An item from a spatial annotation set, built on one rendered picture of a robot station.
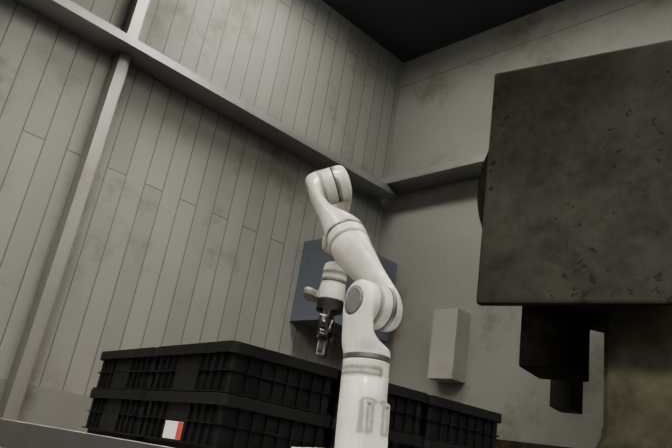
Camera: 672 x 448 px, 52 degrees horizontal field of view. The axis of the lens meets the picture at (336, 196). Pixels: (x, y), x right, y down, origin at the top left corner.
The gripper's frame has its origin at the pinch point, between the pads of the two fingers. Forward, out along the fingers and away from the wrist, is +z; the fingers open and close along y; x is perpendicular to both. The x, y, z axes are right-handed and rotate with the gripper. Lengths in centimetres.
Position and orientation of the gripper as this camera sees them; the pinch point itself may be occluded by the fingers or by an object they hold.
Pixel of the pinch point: (322, 351)
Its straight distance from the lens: 191.6
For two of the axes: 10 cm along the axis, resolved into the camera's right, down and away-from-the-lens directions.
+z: -1.6, 9.1, -3.7
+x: -9.8, -1.0, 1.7
